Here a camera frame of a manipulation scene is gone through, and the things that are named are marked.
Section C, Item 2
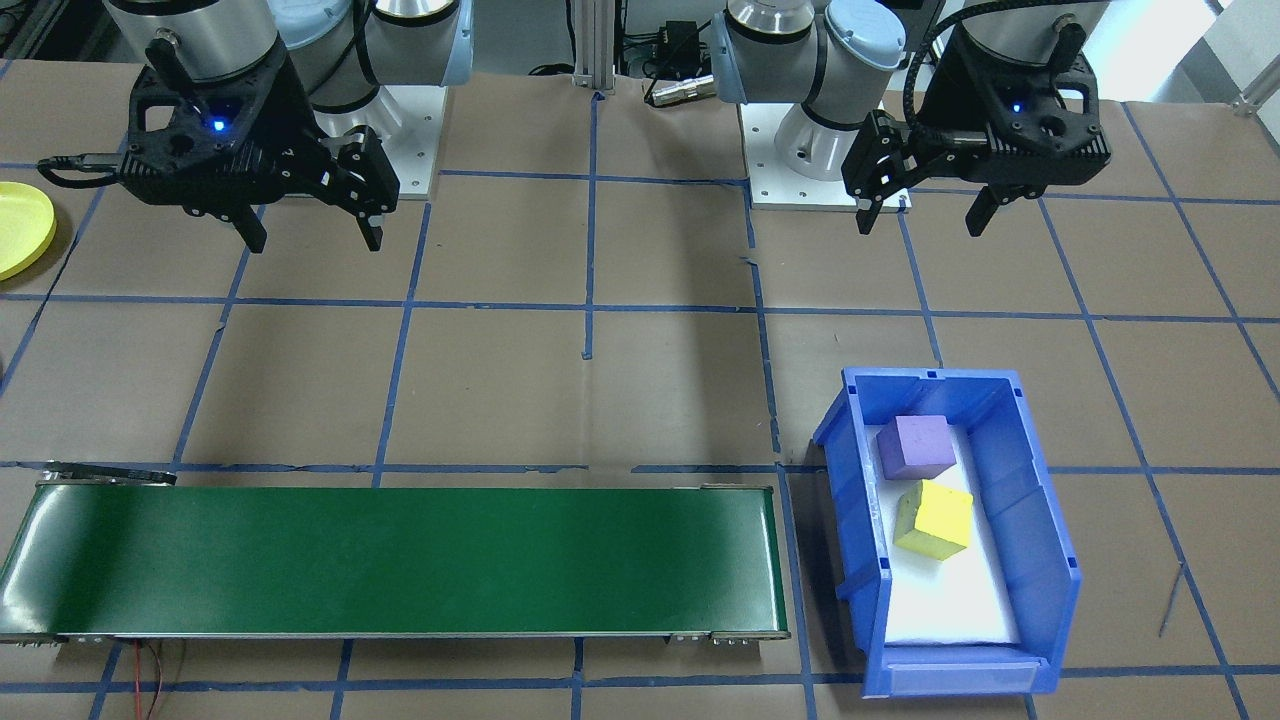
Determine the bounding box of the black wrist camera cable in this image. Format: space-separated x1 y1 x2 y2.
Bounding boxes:
38 153 131 191

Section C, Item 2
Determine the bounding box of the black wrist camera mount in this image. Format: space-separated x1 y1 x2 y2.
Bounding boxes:
925 138 1113 193
117 148 313 216

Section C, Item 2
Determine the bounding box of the purple foam block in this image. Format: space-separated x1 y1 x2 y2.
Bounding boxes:
877 414 958 482

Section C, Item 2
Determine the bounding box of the yellow plastic plate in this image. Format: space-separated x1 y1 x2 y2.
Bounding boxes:
0 181 58 282

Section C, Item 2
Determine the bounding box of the aluminium profile post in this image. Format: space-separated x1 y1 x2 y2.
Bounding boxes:
573 0 618 98

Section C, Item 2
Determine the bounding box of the white square base plate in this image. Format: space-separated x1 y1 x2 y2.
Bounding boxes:
738 100 913 213
305 85 448 201

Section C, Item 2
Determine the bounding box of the yellow foam block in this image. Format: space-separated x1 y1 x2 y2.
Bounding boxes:
893 480 975 561

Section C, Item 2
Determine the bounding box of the green conveyor belt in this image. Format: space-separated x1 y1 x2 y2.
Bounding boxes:
0 462 791 646

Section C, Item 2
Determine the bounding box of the blue plastic storage bin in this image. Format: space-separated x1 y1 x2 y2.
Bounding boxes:
812 366 1084 699

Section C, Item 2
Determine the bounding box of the small black adapter box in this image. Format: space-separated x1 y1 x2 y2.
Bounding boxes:
660 20 706 61

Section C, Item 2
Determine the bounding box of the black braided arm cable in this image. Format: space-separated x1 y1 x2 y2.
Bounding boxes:
902 0 1086 151

